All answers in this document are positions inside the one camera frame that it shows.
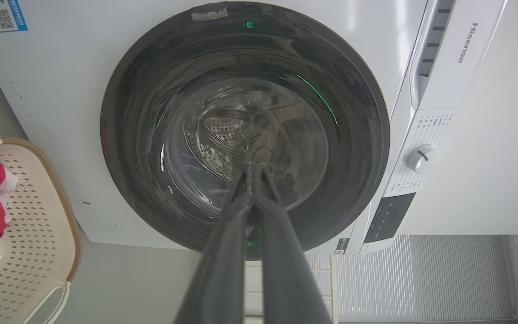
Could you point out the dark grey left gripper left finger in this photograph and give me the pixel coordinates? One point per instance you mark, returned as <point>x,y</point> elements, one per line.
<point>223,270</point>

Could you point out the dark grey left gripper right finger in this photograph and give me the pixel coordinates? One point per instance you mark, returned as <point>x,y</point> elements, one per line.
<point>286,270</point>

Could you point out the cream perforated laundry basket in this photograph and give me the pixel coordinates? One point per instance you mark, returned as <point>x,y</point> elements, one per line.
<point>34,234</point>

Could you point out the black washing machine control panel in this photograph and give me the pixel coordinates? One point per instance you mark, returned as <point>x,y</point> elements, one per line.
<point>387,218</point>

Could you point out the white pleated window blind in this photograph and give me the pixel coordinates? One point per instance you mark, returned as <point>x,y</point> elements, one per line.
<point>421,279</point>

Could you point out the round dark washing machine door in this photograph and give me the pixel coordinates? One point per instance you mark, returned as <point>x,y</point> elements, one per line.
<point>245,121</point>

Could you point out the white washing machine dial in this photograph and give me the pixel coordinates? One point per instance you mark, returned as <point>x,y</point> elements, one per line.
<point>422,158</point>

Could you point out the white garment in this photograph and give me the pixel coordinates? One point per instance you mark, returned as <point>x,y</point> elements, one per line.
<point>9,184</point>

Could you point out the white Hisense washing machine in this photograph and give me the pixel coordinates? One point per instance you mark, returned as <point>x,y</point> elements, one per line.
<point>52,90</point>

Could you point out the white detergent drawer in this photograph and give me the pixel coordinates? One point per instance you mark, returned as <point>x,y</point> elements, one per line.
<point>452,49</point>

